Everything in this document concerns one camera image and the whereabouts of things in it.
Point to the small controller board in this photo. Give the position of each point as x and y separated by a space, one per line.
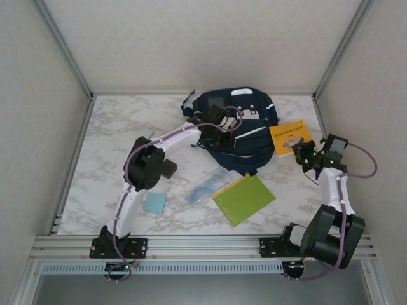
294 268
119 267

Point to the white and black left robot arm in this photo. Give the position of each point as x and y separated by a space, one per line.
127 206

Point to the clear bag of blue pens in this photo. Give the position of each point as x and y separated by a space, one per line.
206 187

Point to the green notebook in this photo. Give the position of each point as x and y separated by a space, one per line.
245 198

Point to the light blue sticky note pad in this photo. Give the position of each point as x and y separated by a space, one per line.
154 202

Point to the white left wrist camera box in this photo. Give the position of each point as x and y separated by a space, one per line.
229 123

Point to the navy blue backpack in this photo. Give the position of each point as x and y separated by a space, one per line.
248 146

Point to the black pencil case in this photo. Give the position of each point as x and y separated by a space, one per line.
170 168

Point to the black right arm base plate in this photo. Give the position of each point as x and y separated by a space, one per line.
267 248

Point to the aluminium mounting rail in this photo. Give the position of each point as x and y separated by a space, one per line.
203 246

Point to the small pale green card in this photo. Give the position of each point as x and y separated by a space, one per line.
150 131

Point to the orange book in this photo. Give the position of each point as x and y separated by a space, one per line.
286 133

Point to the aluminium table side rail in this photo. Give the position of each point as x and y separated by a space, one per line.
320 111
74 159

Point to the aluminium frame post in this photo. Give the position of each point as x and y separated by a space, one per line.
343 47
65 47

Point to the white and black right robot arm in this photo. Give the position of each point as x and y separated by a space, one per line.
334 190

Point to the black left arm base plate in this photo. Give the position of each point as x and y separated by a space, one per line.
140 248

